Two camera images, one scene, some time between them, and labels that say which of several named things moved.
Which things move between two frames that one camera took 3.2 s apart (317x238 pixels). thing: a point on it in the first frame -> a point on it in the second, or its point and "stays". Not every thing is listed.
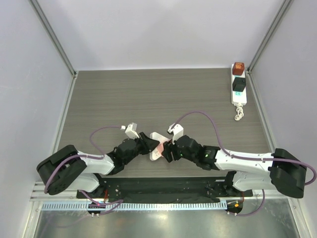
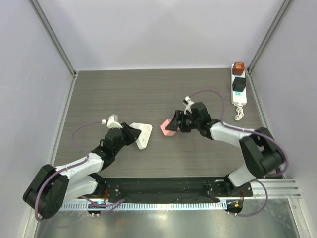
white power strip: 238,98 stays
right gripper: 169,150 -> 181,122
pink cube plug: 160,148 -> 163,126
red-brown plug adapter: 238,68 stays
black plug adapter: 239,84 stays
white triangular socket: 154,154 -> 142,138
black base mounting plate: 164,189 stays
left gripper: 147,144 -> 132,134
